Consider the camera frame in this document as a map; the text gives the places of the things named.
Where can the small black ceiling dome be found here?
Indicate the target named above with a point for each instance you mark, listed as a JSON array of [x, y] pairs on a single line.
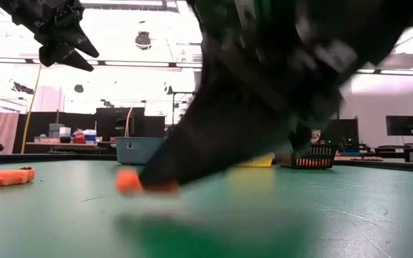
[[79, 88]]

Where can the red container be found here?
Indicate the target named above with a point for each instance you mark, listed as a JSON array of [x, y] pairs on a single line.
[[80, 138]]

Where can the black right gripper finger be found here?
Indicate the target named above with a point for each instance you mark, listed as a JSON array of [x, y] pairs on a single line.
[[210, 143]]

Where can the yellow slotted plastic basket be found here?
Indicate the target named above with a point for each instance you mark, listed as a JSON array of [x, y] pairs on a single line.
[[260, 162]]

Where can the orange skeleton figurine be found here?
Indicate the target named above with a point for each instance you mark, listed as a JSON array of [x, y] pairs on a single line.
[[127, 181], [11, 177]]

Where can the black metal frame stand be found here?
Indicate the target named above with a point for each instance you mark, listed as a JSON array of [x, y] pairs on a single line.
[[183, 92]]

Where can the blue container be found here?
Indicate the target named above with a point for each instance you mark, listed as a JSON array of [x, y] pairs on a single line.
[[91, 138]]

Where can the black wall monitor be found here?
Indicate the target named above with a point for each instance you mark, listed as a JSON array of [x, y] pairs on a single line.
[[402, 125]]

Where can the black desk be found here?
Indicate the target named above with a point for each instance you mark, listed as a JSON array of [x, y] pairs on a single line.
[[389, 150]]

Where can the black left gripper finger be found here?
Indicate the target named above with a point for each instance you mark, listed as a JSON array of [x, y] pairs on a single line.
[[63, 55], [82, 43]]

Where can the grey-blue plastic bin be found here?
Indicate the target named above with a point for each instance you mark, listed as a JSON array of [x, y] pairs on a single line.
[[138, 154]]

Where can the black slotted plastic basket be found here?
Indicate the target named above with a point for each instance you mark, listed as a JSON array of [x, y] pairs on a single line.
[[317, 154]]

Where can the clear plastic container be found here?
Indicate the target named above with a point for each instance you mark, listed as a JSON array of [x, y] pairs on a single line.
[[56, 130]]

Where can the black partition panel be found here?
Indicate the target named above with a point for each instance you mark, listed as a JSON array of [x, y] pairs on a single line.
[[41, 123]]

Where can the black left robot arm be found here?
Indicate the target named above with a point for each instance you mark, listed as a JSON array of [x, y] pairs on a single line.
[[9, 7]]

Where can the wooden work table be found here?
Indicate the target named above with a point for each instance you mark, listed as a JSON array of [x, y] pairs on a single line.
[[48, 144]]

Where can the black screen panel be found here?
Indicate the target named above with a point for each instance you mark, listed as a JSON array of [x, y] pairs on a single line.
[[346, 134]]

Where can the ceiling light strip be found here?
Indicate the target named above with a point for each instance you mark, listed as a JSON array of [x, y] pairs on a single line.
[[138, 63]]

